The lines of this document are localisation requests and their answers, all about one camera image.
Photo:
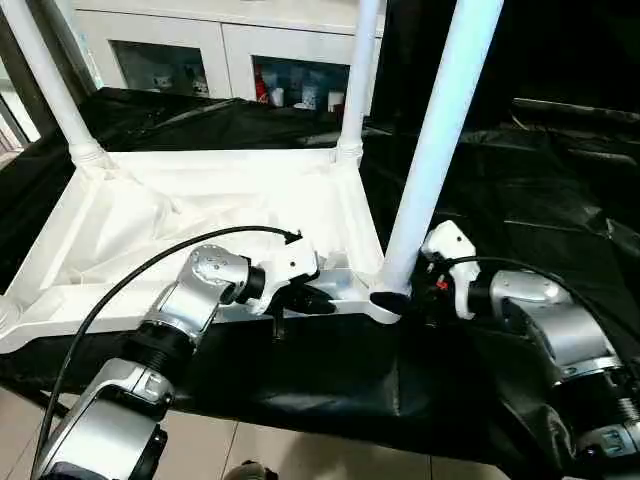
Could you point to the white cup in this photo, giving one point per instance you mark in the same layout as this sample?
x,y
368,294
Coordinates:
x,y
334,101

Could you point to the dark metal pole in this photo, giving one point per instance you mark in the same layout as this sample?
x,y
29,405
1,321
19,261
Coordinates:
x,y
575,111

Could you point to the red packet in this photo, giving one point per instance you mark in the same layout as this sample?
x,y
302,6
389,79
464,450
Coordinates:
x,y
260,86

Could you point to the grey curtain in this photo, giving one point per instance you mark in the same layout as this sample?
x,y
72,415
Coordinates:
x,y
30,65

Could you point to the tall white jar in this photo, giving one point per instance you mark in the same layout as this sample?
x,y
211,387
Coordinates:
x,y
310,95

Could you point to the black glossy mat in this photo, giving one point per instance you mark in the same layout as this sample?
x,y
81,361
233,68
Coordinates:
x,y
350,380

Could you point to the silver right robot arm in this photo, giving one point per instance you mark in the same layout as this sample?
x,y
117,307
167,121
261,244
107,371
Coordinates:
x,y
550,310

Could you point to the black backdrop cloth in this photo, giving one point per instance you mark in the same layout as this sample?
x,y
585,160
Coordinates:
x,y
560,45

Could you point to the small white jar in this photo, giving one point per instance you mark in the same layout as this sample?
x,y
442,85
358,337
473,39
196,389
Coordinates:
x,y
276,96

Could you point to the black frame leg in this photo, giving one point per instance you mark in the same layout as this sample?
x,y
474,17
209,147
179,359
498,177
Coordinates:
x,y
35,400

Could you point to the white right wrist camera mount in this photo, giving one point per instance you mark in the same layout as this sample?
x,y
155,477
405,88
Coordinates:
x,y
450,245

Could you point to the white glass-door cabinet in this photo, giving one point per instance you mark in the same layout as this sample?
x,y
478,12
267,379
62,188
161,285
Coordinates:
x,y
200,30

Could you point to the white plastic table leg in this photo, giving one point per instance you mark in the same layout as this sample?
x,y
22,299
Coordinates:
x,y
445,125
45,75
360,75
10,317

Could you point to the white plastic table top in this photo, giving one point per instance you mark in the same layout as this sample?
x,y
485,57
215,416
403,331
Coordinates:
x,y
225,190

